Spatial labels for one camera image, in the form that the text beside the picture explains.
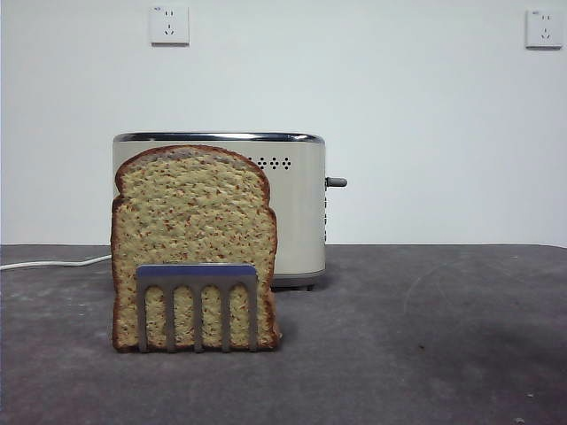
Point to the grey toaster lever knob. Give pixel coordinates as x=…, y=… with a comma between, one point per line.
x=337, y=182

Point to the seeded bread slice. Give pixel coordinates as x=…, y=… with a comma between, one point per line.
x=190, y=212

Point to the cream and steel toaster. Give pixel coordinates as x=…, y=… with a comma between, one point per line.
x=297, y=212

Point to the steel toast rack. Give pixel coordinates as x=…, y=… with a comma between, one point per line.
x=195, y=274

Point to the white wall socket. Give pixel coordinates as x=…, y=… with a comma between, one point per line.
x=169, y=25
x=544, y=29

